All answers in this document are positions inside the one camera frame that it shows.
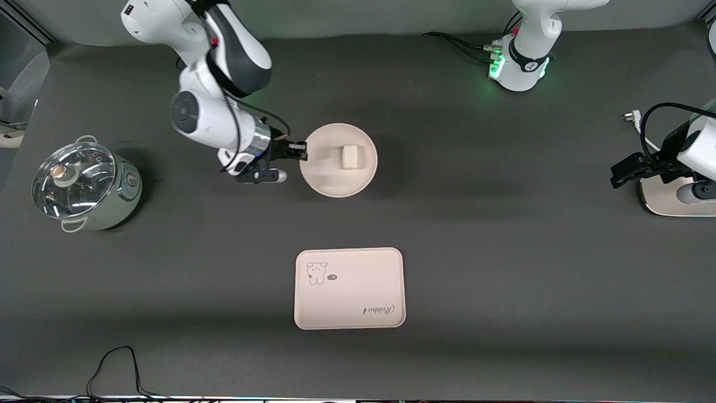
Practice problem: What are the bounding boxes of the cream white toaster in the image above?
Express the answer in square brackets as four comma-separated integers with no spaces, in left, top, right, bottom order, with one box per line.
[639,175,716,217]

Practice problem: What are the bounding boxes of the black left base cables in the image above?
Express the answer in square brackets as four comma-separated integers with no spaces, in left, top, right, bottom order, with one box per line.
[422,31,502,63]

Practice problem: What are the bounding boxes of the cream rectangular tray with print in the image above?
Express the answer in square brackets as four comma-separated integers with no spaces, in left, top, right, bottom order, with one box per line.
[294,247,406,330]

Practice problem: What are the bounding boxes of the beige object beside table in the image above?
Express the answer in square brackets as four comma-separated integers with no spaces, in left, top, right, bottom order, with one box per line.
[0,123,26,148]

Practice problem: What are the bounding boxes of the white toaster cable with plug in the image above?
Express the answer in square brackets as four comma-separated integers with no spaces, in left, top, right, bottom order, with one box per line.
[623,110,663,154]

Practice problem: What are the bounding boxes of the black cable on table edge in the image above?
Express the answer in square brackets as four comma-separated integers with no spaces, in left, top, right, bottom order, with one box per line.
[0,346,188,401]

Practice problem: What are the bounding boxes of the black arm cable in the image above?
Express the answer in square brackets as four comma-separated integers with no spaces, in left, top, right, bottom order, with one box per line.
[202,0,293,164]
[640,102,716,166]

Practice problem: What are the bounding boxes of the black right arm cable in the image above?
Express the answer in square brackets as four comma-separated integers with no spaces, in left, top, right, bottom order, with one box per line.
[202,0,293,164]

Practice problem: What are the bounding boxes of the steel electric pot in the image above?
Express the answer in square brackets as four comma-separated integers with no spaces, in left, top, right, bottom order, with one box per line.
[32,135,143,233]

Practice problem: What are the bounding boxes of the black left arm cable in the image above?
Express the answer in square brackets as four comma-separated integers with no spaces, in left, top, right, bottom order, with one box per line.
[640,102,716,166]

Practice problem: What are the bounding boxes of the glass pot lid with knob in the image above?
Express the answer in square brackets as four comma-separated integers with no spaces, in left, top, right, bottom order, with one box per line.
[32,142,116,219]

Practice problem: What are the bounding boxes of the cream round plate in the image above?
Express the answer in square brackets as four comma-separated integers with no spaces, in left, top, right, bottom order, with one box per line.
[299,123,379,198]

